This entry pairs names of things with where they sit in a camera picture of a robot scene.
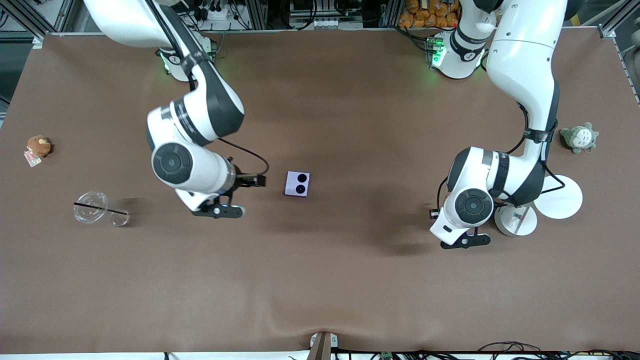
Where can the white power strip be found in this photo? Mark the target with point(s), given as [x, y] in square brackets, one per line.
[222, 14]

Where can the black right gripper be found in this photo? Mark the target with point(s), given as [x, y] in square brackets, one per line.
[246, 180]

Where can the white round desk lamp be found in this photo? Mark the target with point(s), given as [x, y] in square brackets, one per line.
[562, 200]

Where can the black drinking straw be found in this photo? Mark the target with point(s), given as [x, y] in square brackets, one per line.
[100, 208]

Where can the brown plush toy with tag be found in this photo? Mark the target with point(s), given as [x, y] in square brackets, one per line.
[38, 146]

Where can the front camera mount post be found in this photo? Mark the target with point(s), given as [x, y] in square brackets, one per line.
[322, 346]

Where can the orange plush toy pile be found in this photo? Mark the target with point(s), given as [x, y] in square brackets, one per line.
[425, 15]

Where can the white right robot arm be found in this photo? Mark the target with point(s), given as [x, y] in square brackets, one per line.
[195, 120]

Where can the grey totoro plush toy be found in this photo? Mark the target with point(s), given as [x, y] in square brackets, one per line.
[579, 138]

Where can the lilac folding phone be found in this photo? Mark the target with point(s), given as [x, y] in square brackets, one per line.
[297, 184]

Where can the clear plastic cup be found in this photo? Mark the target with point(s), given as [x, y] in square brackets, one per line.
[95, 207]

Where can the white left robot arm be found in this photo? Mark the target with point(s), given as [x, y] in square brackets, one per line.
[520, 75]

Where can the aluminium frame post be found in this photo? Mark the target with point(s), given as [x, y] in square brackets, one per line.
[620, 20]
[30, 22]

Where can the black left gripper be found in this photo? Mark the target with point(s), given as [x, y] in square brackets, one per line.
[431, 214]

